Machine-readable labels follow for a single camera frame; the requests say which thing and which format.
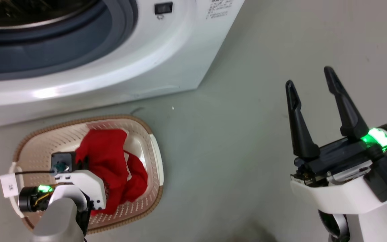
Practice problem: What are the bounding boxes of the cream perforated laundry basket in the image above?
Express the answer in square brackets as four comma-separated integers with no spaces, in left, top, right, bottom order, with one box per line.
[9,115,164,235]

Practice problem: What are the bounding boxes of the white cable tag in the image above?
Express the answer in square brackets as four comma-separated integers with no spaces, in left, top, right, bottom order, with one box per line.
[0,174,19,198]

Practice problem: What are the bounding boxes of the steel washing machine drum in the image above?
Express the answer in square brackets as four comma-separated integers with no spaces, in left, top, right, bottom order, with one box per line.
[0,0,101,30]

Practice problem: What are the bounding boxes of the black door latch socket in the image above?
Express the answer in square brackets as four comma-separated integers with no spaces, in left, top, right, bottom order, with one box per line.
[155,2,173,15]

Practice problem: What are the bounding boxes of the white front-loading washing machine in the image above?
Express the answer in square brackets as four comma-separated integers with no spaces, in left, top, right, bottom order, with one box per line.
[0,0,245,131]

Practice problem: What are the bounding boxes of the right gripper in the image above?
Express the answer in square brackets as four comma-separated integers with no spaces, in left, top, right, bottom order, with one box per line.
[285,66,387,186]

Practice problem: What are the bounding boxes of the thin black cable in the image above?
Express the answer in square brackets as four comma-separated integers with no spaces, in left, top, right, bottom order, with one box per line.
[0,170,57,187]

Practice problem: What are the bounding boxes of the grey rubber door gasket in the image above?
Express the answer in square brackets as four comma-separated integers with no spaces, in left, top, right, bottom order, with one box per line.
[0,0,138,82]

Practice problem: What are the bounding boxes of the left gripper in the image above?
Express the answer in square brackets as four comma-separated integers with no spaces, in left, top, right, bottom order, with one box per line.
[18,185,58,212]

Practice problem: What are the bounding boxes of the white text label sticker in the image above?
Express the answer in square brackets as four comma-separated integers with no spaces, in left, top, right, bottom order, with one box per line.
[206,0,233,19]

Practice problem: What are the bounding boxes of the red and white garment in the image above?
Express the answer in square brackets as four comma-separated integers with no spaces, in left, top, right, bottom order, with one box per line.
[75,129,148,215]

